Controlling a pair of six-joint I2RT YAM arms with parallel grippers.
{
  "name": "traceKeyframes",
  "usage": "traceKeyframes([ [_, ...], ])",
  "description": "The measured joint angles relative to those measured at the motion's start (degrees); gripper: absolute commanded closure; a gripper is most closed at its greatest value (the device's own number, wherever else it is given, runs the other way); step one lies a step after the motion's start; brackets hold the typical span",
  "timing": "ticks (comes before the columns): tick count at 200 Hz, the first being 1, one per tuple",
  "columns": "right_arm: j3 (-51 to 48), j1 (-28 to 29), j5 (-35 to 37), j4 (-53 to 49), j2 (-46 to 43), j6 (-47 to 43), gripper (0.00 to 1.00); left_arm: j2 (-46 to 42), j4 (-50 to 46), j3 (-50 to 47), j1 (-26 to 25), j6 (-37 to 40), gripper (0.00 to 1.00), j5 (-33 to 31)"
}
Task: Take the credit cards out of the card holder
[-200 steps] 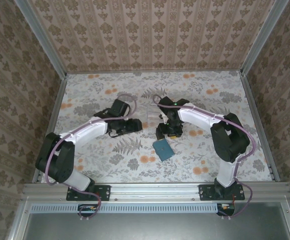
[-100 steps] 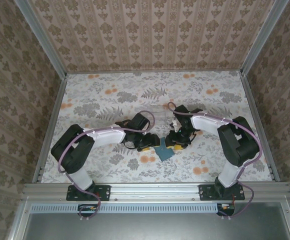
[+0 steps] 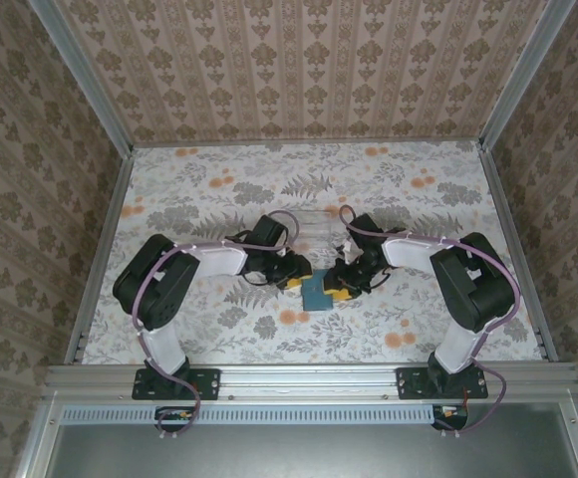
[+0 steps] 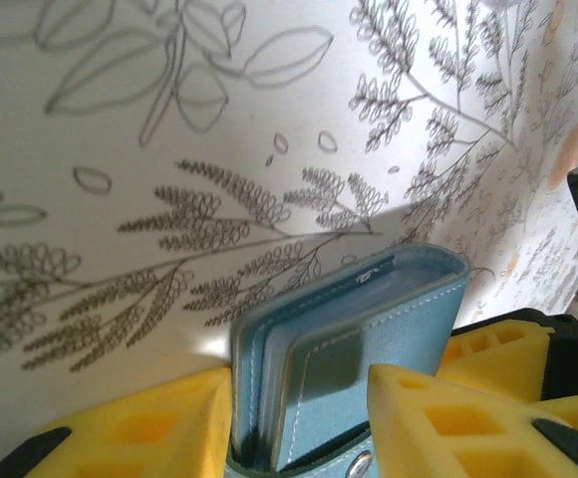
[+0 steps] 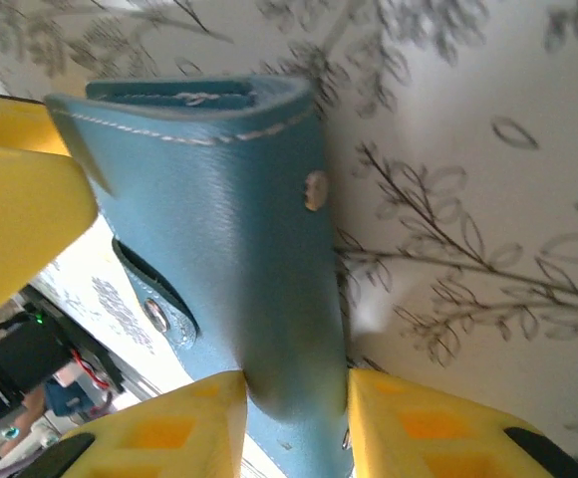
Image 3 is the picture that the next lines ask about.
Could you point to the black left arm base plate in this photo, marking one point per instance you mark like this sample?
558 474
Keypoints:
209 383

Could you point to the blue leather card holder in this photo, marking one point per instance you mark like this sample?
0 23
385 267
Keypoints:
318 297

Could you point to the aluminium corner post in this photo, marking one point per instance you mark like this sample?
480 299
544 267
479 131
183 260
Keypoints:
523 79
85 84

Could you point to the grey sheet metal panel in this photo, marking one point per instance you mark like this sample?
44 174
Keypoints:
309 453

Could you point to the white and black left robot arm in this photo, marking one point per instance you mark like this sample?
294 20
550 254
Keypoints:
154 289

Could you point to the aluminium side rail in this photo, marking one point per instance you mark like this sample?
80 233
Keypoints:
100 259
518 249

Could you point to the aluminium table edge rail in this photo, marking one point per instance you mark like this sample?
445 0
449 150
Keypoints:
309 381

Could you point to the thin aluminium wall rail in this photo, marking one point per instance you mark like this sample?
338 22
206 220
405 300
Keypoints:
309 143

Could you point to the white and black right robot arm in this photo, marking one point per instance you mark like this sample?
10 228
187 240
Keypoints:
473 284

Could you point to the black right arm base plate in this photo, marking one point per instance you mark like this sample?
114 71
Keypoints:
408 383

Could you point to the clear acrylic card tray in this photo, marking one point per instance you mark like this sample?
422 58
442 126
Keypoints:
314 229

